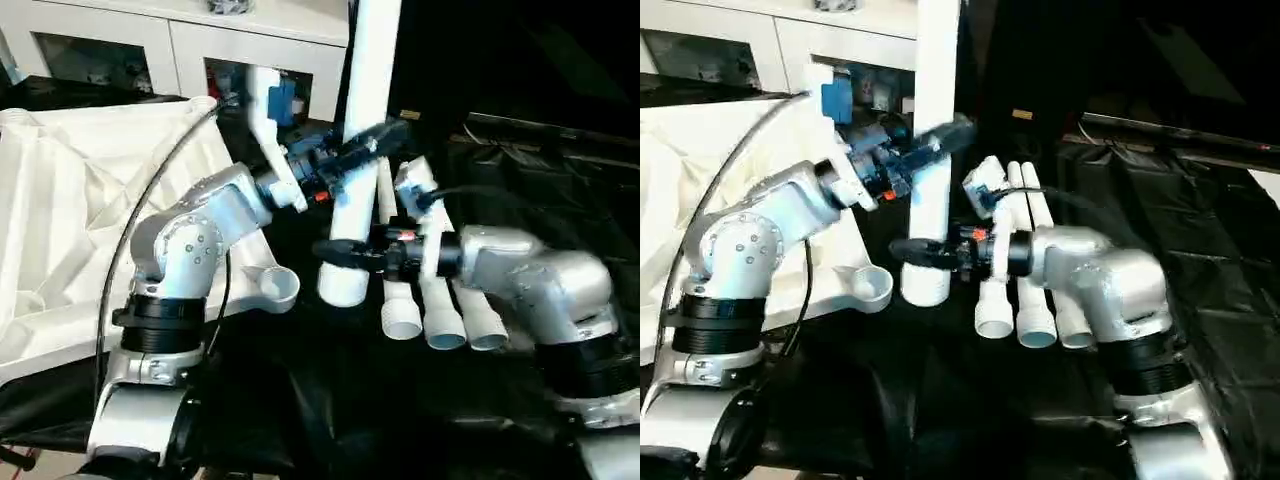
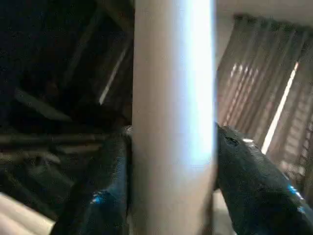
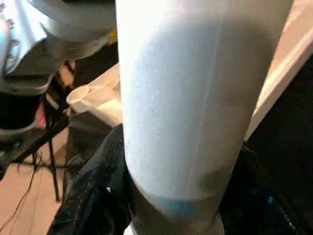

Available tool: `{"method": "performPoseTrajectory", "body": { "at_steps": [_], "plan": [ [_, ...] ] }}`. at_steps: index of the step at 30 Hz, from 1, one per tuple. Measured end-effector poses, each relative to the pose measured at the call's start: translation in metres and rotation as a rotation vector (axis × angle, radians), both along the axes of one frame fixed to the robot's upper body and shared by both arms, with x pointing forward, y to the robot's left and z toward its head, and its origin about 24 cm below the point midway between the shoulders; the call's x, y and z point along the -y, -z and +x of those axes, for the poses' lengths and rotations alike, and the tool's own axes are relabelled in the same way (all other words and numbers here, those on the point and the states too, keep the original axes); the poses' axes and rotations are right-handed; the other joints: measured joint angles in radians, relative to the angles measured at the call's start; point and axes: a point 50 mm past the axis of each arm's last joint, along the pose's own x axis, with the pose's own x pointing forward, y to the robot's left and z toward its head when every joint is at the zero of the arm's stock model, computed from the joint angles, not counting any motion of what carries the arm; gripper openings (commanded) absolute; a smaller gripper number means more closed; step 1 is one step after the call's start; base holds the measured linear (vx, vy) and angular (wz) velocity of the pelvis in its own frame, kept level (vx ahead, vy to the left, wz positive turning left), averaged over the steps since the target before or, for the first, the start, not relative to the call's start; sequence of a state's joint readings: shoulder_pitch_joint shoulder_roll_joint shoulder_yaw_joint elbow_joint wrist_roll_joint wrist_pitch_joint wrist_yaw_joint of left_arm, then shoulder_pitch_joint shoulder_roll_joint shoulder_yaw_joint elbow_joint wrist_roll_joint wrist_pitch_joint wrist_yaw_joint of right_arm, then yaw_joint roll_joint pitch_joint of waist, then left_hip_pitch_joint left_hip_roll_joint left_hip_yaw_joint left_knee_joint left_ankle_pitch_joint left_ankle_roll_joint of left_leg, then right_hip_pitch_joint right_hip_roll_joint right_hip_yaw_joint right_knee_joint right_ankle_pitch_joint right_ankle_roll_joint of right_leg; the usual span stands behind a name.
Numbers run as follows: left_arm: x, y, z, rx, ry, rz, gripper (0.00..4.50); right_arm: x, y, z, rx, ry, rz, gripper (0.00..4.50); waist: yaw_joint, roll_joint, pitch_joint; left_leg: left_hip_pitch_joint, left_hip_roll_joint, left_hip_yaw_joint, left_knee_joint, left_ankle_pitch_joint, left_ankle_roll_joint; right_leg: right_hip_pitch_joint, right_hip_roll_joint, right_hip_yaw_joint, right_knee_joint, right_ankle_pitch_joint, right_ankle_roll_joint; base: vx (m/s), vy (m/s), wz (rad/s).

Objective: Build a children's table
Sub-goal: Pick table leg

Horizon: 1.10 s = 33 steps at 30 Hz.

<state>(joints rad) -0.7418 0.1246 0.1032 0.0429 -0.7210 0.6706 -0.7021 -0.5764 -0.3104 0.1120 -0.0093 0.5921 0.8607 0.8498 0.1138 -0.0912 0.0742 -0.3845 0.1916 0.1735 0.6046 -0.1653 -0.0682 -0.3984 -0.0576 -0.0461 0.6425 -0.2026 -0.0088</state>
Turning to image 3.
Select black metal stand leg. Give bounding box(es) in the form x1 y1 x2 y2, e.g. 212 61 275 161
0 115 71 204

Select white plastic table leg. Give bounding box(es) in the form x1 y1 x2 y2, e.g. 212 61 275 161
114 0 294 235

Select white plastic table top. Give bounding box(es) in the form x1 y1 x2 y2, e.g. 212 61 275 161
66 0 313 142

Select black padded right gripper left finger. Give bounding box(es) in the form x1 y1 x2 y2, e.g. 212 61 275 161
47 123 134 235

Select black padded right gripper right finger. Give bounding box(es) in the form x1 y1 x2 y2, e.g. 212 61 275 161
218 140 313 235

